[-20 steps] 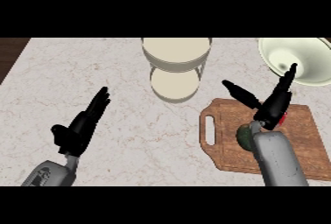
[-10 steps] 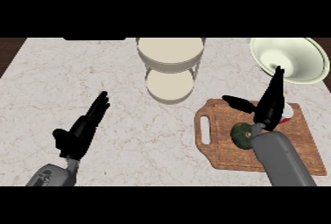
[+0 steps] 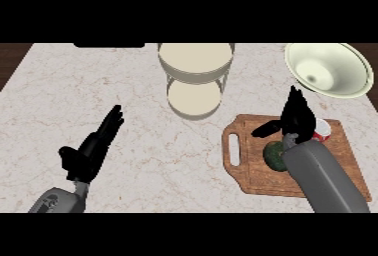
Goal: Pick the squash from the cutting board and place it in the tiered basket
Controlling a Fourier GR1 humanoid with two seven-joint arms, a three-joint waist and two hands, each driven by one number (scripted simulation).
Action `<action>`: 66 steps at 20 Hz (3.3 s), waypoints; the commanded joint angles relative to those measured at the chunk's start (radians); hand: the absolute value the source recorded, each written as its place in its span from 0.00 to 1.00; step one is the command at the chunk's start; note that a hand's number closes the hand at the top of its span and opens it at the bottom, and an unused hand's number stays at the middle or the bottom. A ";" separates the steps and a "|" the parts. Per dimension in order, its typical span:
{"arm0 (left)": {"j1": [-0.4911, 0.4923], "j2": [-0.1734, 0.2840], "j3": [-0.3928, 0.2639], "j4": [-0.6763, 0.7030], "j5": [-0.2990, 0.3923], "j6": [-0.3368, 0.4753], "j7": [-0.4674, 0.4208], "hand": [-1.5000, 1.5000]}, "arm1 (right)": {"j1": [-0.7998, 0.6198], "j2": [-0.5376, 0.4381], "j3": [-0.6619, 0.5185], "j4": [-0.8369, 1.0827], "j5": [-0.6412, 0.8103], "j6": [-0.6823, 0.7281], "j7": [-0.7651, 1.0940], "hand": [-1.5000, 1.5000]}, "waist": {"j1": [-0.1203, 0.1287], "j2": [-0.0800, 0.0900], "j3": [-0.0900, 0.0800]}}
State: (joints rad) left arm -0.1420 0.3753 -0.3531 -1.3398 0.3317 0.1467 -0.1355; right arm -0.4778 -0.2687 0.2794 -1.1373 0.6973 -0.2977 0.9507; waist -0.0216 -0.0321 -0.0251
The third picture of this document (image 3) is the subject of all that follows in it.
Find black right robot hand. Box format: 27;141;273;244
250;85;318;142

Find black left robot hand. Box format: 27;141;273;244
58;104;126;185

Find dark green squash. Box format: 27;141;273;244
262;140;290;173

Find brown wooden cutting board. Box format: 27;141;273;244
222;113;374;203

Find red and white can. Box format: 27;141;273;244
312;117;334;143

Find pale green bowl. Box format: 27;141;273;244
284;43;375;99

